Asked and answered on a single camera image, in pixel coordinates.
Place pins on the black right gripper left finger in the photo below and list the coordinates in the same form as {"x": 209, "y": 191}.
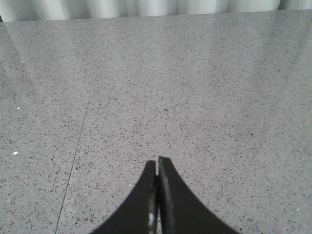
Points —
{"x": 137, "y": 213}

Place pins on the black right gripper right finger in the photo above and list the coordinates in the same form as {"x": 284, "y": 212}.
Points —
{"x": 180, "y": 210}

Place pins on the pale green curtain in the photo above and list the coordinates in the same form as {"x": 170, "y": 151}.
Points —
{"x": 27, "y": 10}

